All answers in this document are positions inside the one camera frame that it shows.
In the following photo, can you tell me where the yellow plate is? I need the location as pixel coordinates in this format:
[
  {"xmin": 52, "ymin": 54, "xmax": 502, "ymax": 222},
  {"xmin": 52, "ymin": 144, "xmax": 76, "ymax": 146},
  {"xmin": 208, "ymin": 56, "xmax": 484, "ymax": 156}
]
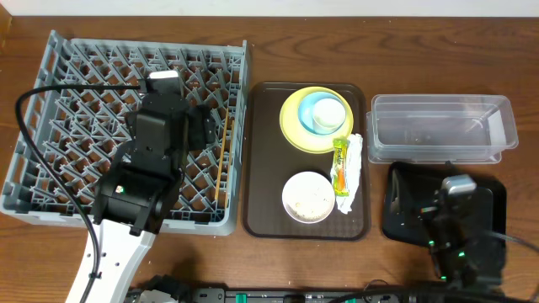
[{"xmin": 279, "ymin": 86, "xmax": 354, "ymax": 154}]

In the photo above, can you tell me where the light blue bowl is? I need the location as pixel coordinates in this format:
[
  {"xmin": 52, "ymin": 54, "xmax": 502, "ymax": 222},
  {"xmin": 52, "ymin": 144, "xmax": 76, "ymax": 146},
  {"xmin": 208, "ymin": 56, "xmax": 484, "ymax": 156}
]
[{"xmin": 298, "ymin": 92, "xmax": 345, "ymax": 135}]

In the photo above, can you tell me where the black plastic tray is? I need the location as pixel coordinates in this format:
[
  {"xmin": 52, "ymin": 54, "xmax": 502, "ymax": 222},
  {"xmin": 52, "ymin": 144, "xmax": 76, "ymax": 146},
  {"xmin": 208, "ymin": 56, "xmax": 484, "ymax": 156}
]
[{"xmin": 382, "ymin": 162, "xmax": 507, "ymax": 247}]

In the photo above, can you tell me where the yellow green snack wrapper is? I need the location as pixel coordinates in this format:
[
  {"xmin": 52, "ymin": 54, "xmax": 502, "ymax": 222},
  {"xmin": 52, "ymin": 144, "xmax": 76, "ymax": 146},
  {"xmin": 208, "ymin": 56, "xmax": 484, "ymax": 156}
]
[{"xmin": 331, "ymin": 138, "xmax": 349, "ymax": 196}]

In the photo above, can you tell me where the white bowl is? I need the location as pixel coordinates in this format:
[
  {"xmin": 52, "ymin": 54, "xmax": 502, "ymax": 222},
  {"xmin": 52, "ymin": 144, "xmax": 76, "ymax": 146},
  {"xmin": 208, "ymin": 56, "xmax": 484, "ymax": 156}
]
[{"xmin": 281, "ymin": 171, "xmax": 335, "ymax": 224}]

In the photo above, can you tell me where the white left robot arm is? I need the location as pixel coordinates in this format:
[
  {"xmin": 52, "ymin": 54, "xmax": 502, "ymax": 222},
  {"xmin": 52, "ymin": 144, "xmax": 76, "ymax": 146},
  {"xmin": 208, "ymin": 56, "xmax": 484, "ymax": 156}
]
[{"xmin": 67, "ymin": 93, "xmax": 216, "ymax": 302}]

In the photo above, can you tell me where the clear plastic bin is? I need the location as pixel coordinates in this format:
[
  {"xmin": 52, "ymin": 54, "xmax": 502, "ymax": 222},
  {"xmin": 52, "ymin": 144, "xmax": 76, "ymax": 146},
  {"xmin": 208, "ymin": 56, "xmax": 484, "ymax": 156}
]
[{"xmin": 366, "ymin": 94, "xmax": 519, "ymax": 164}]

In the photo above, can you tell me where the white cup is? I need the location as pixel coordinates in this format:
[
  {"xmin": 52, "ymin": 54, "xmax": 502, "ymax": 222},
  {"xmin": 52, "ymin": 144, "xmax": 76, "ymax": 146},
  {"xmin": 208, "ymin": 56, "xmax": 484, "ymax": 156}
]
[{"xmin": 312, "ymin": 98, "xmax": 346, "ymax": 134}]

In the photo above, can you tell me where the white napkin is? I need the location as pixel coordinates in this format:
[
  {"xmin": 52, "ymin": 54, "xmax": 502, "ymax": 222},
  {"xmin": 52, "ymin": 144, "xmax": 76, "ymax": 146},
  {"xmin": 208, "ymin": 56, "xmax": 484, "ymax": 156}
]
[{"xmin": 336, "ymin": 134, "xmax": 363, "ymax": 215}]

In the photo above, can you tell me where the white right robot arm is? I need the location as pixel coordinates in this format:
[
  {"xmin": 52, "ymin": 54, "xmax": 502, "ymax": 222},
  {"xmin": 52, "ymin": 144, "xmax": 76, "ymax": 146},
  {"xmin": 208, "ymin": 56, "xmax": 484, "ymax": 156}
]
[{"xmin": 420, "ymin": 189, "xmax": 506, "ymax": 290}]

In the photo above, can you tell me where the brown plastic serving tray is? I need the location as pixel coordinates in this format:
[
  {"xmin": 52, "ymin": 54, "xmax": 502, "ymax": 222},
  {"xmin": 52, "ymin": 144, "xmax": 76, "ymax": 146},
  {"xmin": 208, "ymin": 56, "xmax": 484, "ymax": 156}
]
[{"xmin": 242, "ymin": 82, "xmax": 371, "ymax": 241}]

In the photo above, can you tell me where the grey plastic dishwasher rack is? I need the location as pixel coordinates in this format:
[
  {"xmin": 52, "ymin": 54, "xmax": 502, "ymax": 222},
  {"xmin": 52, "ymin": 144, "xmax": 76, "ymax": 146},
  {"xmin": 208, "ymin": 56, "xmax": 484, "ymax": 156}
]
[{"xmin": 24, "ymin": 33, "xmax": 250, "ymax": 236}]

